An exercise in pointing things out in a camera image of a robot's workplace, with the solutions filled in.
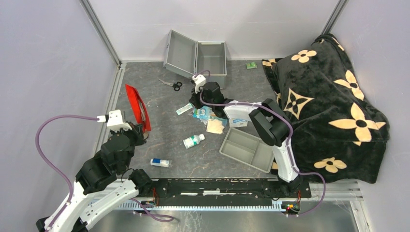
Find small green packet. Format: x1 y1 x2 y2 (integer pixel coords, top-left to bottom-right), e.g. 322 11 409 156
246 62 257 70

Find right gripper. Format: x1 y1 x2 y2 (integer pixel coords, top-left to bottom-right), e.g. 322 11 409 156
189 85 214 110

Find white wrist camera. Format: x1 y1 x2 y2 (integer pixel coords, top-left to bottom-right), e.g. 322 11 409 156
97 110 132 132
191 74 206 94

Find white gauze packet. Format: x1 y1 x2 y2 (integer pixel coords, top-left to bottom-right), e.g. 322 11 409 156
229 118 248 128

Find red first aid pouch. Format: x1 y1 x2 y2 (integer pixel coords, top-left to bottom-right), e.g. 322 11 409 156
125 84 151 132

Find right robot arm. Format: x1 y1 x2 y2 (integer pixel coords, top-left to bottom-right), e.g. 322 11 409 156
189 81 303 197

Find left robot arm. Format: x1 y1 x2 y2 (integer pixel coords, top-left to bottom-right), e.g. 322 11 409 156
36 123 153 232

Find white green-label bottle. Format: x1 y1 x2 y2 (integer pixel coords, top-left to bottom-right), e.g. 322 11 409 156
183 134 205 149

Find black floral blanket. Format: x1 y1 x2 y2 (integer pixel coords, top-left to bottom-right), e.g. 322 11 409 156
262 33 390 184

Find grey divider tray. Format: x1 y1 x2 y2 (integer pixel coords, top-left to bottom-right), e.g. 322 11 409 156
219 128 274 173

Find small teal strip packet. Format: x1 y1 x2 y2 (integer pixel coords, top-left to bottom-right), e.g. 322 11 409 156
176 103 193 115

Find grey metal case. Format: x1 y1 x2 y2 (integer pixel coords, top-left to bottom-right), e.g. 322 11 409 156
163 30 227 89

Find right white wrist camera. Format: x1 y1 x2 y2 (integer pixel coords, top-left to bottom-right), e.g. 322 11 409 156
191 74 206 94

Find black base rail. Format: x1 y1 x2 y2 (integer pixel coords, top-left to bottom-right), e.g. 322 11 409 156
138 178 312 207

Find black handled scissors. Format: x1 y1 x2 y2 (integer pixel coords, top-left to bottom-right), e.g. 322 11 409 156
159 79 183 91

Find blue cotton ball bag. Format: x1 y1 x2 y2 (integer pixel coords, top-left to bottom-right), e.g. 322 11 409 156
193 106 228 127

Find blue white small box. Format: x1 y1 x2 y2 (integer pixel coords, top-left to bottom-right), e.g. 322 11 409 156
150 158 171 168

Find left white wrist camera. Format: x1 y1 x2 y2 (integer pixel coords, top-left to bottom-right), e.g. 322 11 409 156
97 110 132 132

